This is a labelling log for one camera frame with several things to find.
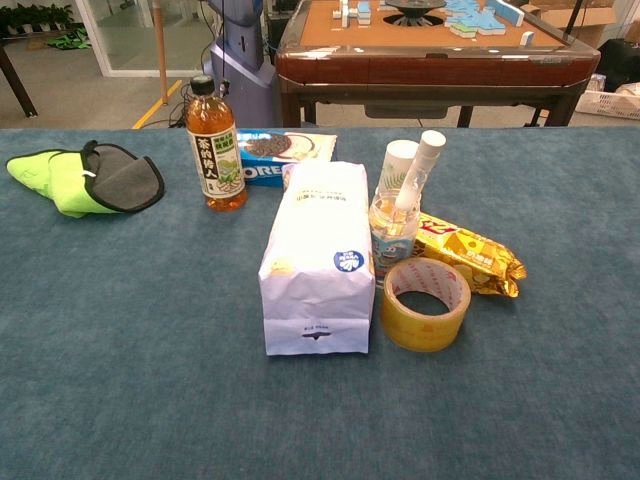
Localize clear jar cartoon label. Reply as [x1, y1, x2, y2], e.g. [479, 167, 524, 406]
[368, 192, 421, 290]

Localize black hanging cable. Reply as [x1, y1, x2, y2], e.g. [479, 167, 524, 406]
[217, 0, 232, 99]

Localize white plastic basket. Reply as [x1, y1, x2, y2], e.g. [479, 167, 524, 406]
[574, 73, 640, 121]

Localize blue mahjong tile pile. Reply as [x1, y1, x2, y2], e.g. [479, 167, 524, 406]
[443, 0, 526, 41]

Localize black mahjong table centre disc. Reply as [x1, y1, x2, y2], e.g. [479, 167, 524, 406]
[383, 0, 448, 27]

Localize white paper bag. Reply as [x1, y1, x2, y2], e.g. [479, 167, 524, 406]
[257, 160, 377, 357]

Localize standing blue mahjong tile group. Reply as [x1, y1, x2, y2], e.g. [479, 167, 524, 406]
[331, 0, 374, 28]

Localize grey cloth black trim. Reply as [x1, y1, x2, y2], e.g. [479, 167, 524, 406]
[79, 140, 166, 214]

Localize potted green plants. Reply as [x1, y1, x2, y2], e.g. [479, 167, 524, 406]
[0, 3, 76, 36]

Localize green fabric on floor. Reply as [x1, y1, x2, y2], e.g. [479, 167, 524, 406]
[45, 27, 93, 51]

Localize yellow packing tape roll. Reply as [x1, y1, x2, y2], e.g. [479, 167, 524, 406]
[379, 257, 473, 354]

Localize white paper cup leaf print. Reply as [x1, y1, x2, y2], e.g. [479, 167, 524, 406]
[377, 139, 421, 197]

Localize amber tea bottle black cap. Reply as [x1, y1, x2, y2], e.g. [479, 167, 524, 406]
[184, 74, 249, 214]

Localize white tube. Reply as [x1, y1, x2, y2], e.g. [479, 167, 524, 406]
[392, 129, 448, 226]

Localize dark table leg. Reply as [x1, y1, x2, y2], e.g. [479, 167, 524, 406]
[0, 37, 39, 120]

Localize cardboard box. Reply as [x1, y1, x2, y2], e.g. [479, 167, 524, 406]
[522, 0, 632, 50]

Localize blue Oreo cookie box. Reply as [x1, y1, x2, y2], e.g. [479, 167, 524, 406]
[236, 129, 339, 189]

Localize brown mahjong table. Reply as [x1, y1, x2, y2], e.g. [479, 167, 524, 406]
[274, 0, 602, 129]

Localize black bag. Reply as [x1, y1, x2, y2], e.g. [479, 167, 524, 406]
[596, 37, 640, 94]

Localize purple robot pedestal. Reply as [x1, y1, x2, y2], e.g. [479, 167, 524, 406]
[202, 0, 278, 129]

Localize wooden pole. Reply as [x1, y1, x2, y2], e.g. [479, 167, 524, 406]
[151, 0, 170, 107]

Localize lime green microfiber cloth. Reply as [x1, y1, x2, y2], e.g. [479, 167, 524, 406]
[5, 148, 122, 220]

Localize golden snack packet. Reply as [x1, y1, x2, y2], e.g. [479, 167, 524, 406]
[413, 211, 529, 300]

